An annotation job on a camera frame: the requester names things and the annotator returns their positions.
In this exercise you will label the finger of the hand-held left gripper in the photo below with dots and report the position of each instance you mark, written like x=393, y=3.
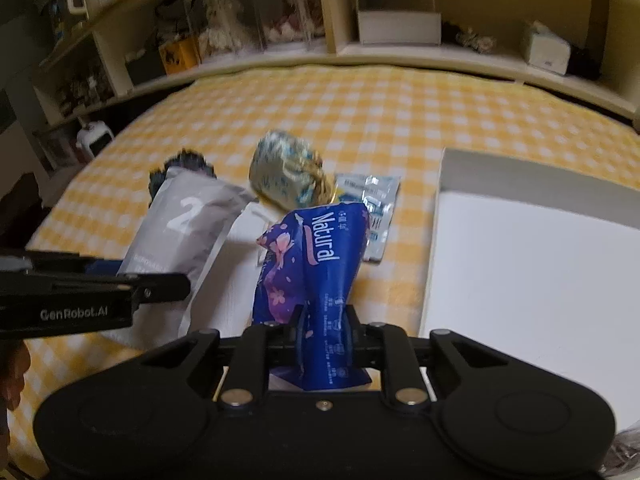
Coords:
x=160, y=287
x=105, y=266

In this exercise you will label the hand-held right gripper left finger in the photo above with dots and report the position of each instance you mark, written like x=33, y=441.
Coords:
x=299, y=332

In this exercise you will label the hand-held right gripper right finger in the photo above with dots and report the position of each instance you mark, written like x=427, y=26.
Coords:
x=351, y=332

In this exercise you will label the clear plastic bag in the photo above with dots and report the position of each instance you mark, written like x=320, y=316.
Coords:
x=225, y=300

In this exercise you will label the white plastic bag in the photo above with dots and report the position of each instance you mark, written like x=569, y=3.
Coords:
x=185, y=220

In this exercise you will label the blue floral tissue packet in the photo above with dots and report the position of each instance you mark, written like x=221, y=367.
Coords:
x=320, y=260

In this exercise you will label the dark crochet scrunchie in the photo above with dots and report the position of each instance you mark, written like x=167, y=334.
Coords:
x=187, y=162

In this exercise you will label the silver blue wipe packet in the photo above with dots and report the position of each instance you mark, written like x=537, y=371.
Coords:
x=380, y=200

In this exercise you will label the floral fabric pouch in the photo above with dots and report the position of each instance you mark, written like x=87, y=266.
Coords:
x=285, y=170

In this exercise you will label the white cardboard box tray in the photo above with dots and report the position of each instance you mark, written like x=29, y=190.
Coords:
x=525, y=285

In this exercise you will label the white appliance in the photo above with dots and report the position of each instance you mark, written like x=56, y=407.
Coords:
x=94, y=140

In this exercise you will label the small black box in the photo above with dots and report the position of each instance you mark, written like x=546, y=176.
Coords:
x=144, y=70

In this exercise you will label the yellow checked bed sheet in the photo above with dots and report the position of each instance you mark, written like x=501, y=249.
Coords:
x=380, y=120

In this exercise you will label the small yellow box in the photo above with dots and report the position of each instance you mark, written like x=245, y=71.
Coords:
x=179, y=57

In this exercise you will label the cream dress doll in case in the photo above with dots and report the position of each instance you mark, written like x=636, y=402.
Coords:
x=225, y=25

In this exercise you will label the wooden headboard shelf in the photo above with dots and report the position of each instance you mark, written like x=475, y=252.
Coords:
x=400, y=55

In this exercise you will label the pink dress doll in case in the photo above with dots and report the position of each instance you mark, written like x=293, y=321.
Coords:
x=290, y=15

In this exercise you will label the open white box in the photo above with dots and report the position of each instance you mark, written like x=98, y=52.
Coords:
x=395, y=25

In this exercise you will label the white tissue box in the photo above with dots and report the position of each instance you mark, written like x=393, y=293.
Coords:
x=547, y=50

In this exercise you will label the dark fuzzy item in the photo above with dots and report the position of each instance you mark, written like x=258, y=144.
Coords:
x=584, y=62

